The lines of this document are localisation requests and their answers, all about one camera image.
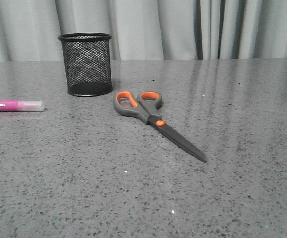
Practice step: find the grey orange scissors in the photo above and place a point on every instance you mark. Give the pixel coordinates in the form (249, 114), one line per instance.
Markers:
(145, 108)

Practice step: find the pink pen clear cap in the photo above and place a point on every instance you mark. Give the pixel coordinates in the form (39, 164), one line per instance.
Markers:
(18, 105)

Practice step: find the black mesh pen holder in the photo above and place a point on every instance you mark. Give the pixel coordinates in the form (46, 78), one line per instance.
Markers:
(87, 63)

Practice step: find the grey curtain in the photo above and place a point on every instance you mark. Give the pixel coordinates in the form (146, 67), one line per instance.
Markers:
(147, 29)

